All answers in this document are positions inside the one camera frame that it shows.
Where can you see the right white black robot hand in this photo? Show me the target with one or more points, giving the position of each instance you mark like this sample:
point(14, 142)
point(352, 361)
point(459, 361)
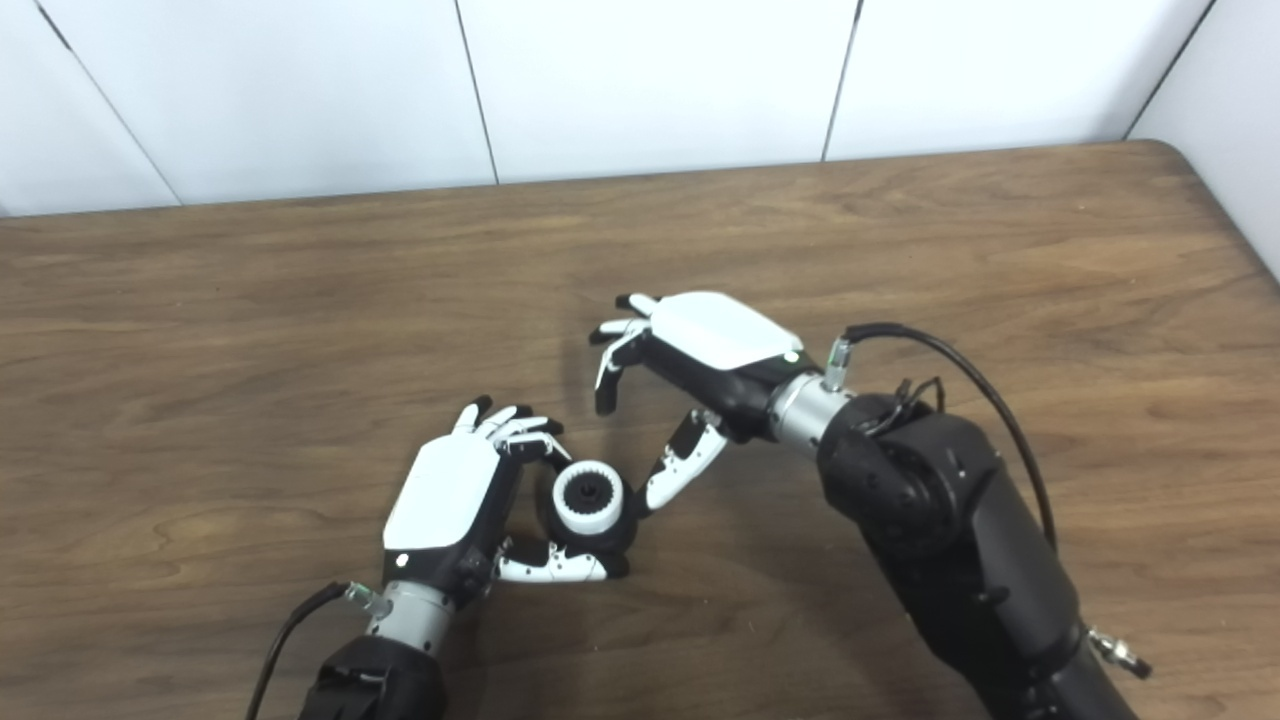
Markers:
point(725, 335)

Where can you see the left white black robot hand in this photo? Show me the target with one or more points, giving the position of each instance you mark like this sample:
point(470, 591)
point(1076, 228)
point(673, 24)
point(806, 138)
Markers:
point(450, 500)

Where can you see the round black part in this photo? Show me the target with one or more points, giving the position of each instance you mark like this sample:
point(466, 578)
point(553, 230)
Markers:
point(590, 545)

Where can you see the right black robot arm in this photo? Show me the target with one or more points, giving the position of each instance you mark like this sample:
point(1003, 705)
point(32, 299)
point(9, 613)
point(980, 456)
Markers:
point(950, 540)

